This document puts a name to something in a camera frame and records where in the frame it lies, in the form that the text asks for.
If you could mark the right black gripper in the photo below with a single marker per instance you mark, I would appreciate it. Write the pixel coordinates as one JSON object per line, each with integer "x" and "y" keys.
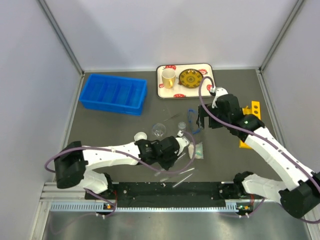
{"x": 202, "y": 113}

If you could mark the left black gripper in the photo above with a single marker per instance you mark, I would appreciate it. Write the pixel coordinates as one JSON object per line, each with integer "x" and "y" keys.
{"x": 166, "y": 165}

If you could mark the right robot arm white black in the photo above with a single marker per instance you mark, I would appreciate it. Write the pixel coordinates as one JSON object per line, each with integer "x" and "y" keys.
{"x": 298, "y": 191}

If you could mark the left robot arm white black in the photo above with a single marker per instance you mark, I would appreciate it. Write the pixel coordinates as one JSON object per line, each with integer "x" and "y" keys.
{"x": 76, "y": 165}

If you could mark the round glass flask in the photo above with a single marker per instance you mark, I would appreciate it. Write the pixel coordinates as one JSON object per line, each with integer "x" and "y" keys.
{"x": 158, "y": 130}

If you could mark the plastic bag with gloves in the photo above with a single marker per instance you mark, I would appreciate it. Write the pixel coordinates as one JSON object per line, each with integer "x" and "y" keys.
{"x": 196, "y": 151}

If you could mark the small glass beaker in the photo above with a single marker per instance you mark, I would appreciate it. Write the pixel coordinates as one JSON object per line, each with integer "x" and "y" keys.
{"x": 182, "y": 126}

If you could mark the white round dish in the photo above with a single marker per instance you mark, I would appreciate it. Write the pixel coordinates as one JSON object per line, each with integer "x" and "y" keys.
{"x": 140, "y": 136}

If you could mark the yellow black patterned plate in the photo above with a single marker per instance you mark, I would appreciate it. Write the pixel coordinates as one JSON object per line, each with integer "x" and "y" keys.
{"x": 190, "y": 78}

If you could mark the strawberry pattern white tray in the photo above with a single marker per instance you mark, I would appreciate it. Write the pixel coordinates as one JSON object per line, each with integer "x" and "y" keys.
{"x": 179, "y": 91}

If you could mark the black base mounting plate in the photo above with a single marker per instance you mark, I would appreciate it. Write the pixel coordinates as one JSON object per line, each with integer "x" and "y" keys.
{"x": 186, "y": 195}

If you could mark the yellow ceramic mug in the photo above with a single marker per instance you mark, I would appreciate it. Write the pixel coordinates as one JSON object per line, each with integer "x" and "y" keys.
{"x": 168, "y": 77}

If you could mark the blue plastic compartment bin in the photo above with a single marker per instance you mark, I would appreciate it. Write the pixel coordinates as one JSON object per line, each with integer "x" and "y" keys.
{"x": 116, "y": 94}

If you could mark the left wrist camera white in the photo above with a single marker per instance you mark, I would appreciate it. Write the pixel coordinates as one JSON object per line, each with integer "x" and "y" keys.
{"x": 183, "y": 142}

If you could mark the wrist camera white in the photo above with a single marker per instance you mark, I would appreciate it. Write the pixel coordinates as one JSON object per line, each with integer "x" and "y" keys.
{"x": 183, "y": 142}
{"x": 217, "y": 92}

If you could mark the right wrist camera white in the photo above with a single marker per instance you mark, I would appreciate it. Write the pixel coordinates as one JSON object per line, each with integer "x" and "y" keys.
{"x": 217, "y": 92}

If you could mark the blue frame safety goggles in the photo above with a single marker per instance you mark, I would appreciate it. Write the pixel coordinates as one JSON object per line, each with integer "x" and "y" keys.
{"x": 192, "y": 117}

